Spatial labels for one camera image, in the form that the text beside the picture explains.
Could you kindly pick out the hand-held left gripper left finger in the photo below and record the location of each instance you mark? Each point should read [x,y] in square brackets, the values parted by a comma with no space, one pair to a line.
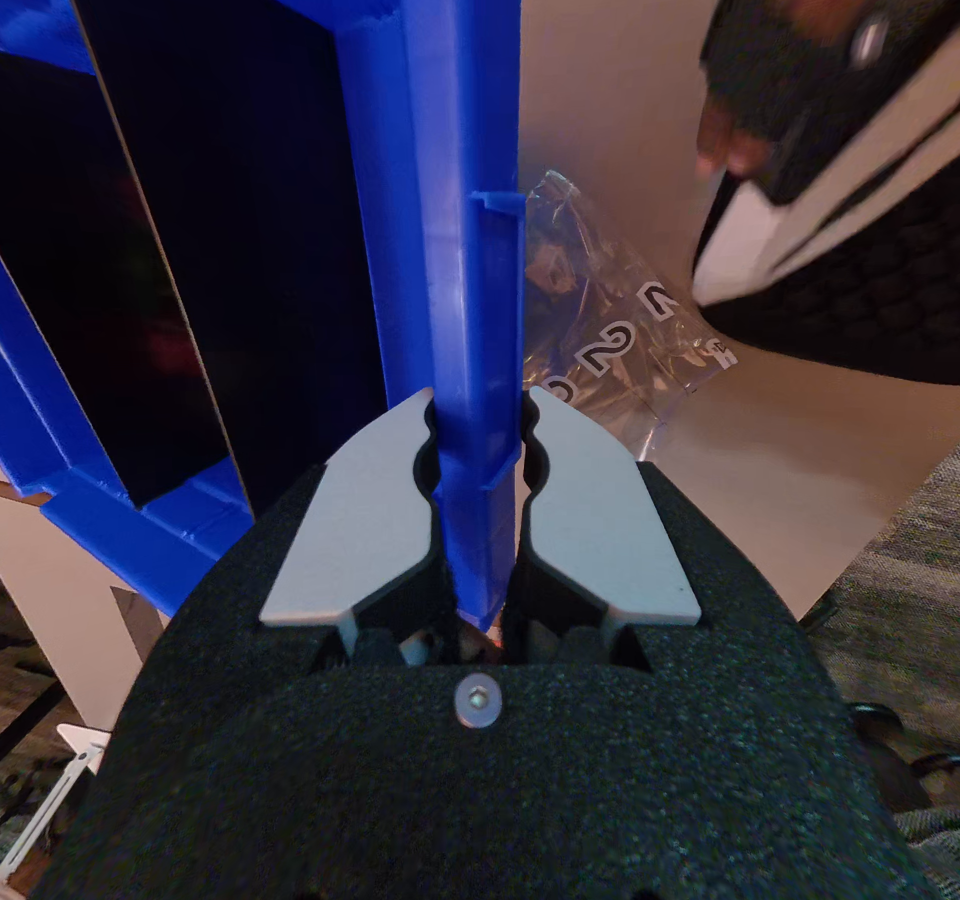
[360,525]

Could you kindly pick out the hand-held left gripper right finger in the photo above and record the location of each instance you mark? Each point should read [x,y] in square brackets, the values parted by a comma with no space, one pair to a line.
[607,532]

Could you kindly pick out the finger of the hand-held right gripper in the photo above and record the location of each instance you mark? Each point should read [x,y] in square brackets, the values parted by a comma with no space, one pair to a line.
[862,221]
[750,239]

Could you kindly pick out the clear printed plastic bag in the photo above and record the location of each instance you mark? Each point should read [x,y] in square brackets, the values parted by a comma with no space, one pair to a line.
[600,300]

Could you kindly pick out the blue plastic bin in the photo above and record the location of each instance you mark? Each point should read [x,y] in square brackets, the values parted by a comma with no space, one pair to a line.
[457,277]

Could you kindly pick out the black mesh pad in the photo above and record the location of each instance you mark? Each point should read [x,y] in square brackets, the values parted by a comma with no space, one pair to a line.
[862,322]

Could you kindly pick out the black bin divider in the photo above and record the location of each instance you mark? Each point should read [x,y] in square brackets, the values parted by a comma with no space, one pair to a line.
[67,277]
[225,202]

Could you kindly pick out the white folding stand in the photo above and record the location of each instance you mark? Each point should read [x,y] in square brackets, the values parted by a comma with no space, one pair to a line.
[79,739]

